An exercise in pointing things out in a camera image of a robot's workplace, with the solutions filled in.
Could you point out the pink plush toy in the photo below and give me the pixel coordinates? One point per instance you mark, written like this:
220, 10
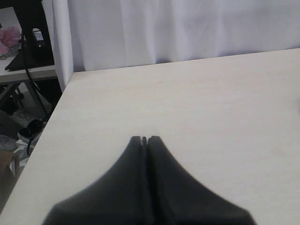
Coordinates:
9, 37

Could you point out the black stand on side table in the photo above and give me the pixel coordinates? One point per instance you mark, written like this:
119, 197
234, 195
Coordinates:
38, 49

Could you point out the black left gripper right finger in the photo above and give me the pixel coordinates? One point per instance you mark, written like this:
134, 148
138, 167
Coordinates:
179, 199

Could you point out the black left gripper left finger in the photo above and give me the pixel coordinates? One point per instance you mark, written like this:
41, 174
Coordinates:
120, 197

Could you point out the black round object on floor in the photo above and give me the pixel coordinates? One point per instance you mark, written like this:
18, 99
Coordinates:
32, 128

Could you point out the white side table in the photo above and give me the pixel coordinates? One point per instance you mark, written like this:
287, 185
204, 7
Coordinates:
40, 81

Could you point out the white curtain backdrop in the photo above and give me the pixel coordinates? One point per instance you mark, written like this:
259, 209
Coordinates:
91, 35

